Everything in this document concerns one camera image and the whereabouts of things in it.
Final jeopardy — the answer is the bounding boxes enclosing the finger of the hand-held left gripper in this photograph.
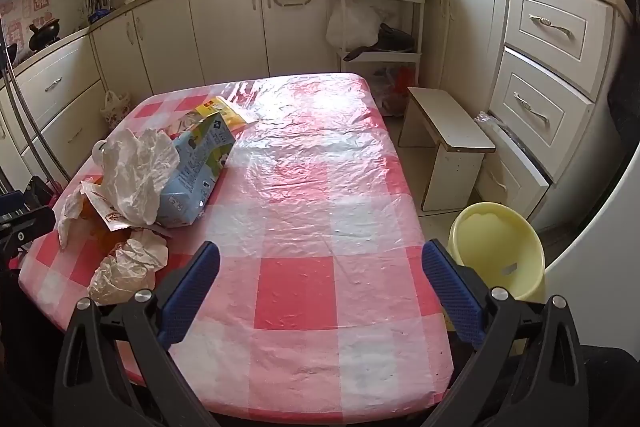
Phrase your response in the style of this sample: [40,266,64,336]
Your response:
[0,176,57,214]
[0,206,55,258]

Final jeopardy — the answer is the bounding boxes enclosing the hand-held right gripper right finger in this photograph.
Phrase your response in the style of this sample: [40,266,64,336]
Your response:
[420,238,591,427]

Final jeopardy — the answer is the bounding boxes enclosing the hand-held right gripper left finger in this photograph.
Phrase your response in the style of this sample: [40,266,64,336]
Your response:
[52,241,222,427]

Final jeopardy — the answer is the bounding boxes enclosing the white tissue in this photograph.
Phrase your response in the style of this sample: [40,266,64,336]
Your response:
[54,186,85,252]

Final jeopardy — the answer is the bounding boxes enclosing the yellow plastic bin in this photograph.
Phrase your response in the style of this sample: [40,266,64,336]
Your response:
[447,202,547,303]

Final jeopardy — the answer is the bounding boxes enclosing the white red-print wrapper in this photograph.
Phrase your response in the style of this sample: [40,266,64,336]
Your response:
[80,181,132,233]

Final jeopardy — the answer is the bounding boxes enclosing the beige paper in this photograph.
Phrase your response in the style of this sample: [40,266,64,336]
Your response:
[87,229,168,305]

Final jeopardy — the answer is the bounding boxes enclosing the white paper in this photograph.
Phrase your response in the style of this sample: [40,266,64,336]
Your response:
[95,127,181,228]

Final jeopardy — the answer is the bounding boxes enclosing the blue paper bag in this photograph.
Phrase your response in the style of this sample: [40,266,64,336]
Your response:
[155,112,236,228]

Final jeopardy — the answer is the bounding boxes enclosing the grey mop poles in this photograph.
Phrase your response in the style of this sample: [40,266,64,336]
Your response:
[0,27,71,188]

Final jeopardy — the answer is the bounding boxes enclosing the floral tote bag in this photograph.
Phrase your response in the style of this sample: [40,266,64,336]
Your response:
[101,91,132,128]

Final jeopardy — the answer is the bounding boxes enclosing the cream cabinet drawer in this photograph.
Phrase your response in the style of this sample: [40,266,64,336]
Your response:
[489,48,596,148]
[474,112,554,219]
[504,0,617,64]

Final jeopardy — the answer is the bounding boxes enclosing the pink checkered tablecloth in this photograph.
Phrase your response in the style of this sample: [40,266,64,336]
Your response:
[19,73,455,413]

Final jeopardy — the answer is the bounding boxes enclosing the white appliance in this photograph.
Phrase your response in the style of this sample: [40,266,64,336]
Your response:
[544,147,640,360]

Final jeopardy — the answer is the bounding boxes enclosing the black clay pot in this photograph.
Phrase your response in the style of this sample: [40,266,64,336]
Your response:
[28,23,62,52]

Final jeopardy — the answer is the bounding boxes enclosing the white wooden stool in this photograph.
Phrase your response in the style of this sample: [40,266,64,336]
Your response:
[399,87,497,212]

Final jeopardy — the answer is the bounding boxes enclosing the clear bag of groceries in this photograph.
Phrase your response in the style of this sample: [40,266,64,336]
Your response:
[372,66,418,115]

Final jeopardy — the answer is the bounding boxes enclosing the cream kitchen cabinets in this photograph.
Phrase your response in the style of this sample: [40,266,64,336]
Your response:
[0,0,632,233]

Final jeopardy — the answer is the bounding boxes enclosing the black frying pan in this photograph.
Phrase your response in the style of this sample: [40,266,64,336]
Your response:
[344,23,416,62]

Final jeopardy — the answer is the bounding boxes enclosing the white storage rack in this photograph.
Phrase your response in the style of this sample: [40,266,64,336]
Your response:
[332,0,427,108]

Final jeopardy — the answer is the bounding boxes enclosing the large white plastic bag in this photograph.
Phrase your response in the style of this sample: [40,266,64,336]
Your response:
[326,4,383,50]

